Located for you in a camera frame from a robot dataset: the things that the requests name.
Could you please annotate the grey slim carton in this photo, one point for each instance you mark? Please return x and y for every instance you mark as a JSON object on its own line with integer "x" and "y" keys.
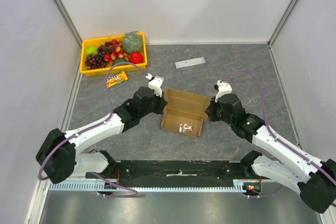
{"x": 190, "y": 64}

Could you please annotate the green avocado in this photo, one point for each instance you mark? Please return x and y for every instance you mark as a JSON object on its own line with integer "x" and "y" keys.
{"x": 119, "y": 60}

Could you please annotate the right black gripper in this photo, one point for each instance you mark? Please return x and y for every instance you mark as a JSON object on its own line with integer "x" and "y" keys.
{"x": 210, "y": 111}

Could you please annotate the red cherry cluster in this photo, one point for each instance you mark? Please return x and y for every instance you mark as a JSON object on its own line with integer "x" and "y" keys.
{"x": 111, "y": 50}

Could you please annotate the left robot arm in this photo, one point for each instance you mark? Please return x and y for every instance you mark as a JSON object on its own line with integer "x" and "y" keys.
{"x": 61, "y": 153}

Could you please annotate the red apple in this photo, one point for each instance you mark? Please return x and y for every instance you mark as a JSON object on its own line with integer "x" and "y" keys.
{"x": 136, "y": 58}

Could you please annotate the brown cardboard box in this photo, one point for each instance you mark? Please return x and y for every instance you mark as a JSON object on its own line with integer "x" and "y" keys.
{"x": 184, "y": 107}

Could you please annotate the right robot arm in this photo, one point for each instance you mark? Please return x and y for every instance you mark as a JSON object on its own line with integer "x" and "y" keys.
{"x": 310, "y": 177}

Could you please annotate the dark purple grape bunch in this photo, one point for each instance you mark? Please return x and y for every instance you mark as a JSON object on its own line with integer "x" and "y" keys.
{"x": 95, "y": 61}

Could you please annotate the small clear plastic bag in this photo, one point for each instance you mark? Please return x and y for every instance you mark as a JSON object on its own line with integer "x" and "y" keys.
{"x": 186, "y": 128}

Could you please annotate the green netted melon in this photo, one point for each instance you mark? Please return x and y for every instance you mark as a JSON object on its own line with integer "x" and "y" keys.
{"x": 132, "y": 42}

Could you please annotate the green apple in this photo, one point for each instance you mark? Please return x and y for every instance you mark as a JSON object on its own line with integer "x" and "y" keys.
{"x": 91, "y": 51}

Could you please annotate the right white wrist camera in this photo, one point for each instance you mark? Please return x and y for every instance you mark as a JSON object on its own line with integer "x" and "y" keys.
{"x": 222, "y": 88}

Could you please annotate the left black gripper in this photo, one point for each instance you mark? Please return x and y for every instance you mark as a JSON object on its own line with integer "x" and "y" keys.
{"x": 162, "y": 103}

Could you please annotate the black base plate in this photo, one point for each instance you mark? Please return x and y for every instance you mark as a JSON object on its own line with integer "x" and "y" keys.
{"x": 125, "y": 170}

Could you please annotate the yellow candy packet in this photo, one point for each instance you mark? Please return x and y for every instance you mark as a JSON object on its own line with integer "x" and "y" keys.
{"x": 116, "y": 79}

